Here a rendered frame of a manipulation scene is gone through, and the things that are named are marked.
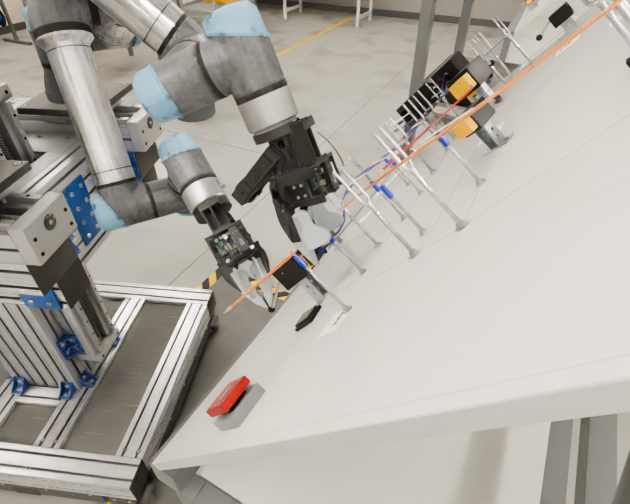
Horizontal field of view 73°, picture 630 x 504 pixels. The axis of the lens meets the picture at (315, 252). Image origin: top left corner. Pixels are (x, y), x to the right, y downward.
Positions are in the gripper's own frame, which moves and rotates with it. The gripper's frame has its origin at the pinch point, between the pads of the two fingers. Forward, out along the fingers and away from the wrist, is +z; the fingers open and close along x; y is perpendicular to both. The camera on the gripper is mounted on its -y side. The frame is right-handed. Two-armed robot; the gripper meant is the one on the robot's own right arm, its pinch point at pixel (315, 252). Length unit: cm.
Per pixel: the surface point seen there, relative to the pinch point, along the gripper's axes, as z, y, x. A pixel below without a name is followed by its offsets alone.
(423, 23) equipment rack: -26, 8, 90
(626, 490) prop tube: 22.3, 35.5, -19.8
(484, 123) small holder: -9.4, 26.7, 12.9
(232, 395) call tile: 5.8, -3.1, -24.7
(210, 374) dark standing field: 71, -106, 49
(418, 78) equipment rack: -12, 2, 92
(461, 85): -11.5, 20.6, 43.4
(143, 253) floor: 28, -176, 102
